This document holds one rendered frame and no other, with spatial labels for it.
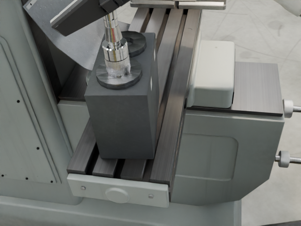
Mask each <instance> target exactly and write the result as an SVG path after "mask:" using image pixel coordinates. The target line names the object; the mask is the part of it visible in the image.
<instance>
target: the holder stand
mask: <svg viewBox="0 0 301 226"><path fill-rule="evenodd" d="M121 34H122V37H123V38H125V39H126V40H127V42H128V49H129V59H130V66H131V70H130V72H129V73H128V74H126V75H124V76H121V77H113V76H110V75H109V74H108V73H107V70H106V65H105V60H104V55H103V49H102V42H103V41H104V40H105V34H104V35H103V39H102V42H101V45H100V47H99V51H98V54H97V57H96V60H95V64H94V67H93V69H92V73H91V76H90V79H89V82H88V85H87V88H86V92H85V95H84V97H85V100H86V105H87V108H88V112H89V116H90V120H91V123H92V127H93V131H94V134H95V138H96V142H97V145H98V149H99V153H100V157H101V158H103V159H154V155H155V140H156V129H157V119H158V108H159V77H158V64H157V51H156V37H155V33H154V32H150V33H139V32H136V31H121Z"/></svg>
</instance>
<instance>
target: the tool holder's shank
mask: <svg viewBox="0 0 301 226"><path fill-rule="evenodd" d="M103 20H104V25H105V40H106V41H107V42H108V44H109V45H112V46H116V45H118V44H119V43H120V40H121V39H122V34H121V31H120V27H119V24H118V19H117V13H116V10H114V11H113V12H111V13H110V14H108V15H106V16H104V17H103Z"/></svg>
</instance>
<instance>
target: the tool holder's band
mask: <svg viewBox="0 0 301 226"><path fill-rule="evenodd" d="M127 47H128V42H127V40H126V39H125V38H123V37H122V39H121V40H120V43H119V44H118V45H116V46H112V45H109V44H108V42H107V41H106V40H104V41H103V42H102V49H103V51H104V52H105V53H107V54H119V53H122V52H124V51H125V50H126V49H127Z"/></svg>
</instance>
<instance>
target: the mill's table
mask: <svg viewBox="0 0 301 226"><path fill-rule="evenodd" d="M202 11H203V9H179V7H178V6H176V7H175V8H174V9H163V8H138V9H137V11H136V13H135V15H134V17H133V20H132V22H131V24H130V27H129V29H128V31H136V32H139V33H150V32H154V33H155V37H156V51H157V64H158V77H159V108H158V119H157V129H156V140H155V155H154V159H103V158H101V157H100V153H99V149H98V145H97V142H96V138H95V134H94V131H93V127H92V123H91V120H90V117H89V119H88V122H87V124H86V126H85V129H84V131H83V133H82V135H81V137H80V140H79V142H78V144H77V146H76V149H75V151H74V153H73V156H72V158H71V160H70V162H69V165H68V167H67V169H66V170H67V173H68V176H67V180H68V183H69V186H70V188H71V191H72V193H73V195H74V196H80V197H87V198H93V199H100V200H108V201H113V202H116V203H132V204H142V205H149V206H157V207H164V208H168V206H169V202H171V199H172V191H173V186H174V180H175V175H176V167H177V162H178V156H179V150H180V145H181V138H182V132H183V126H184V121H185V113H186V108H187V102H188V97H189V89H190V84H191V78H192V72H193V67H194V59H195V54H196V48H197V43H198V35H199V30H200V24H201V18H202Z"/></svg>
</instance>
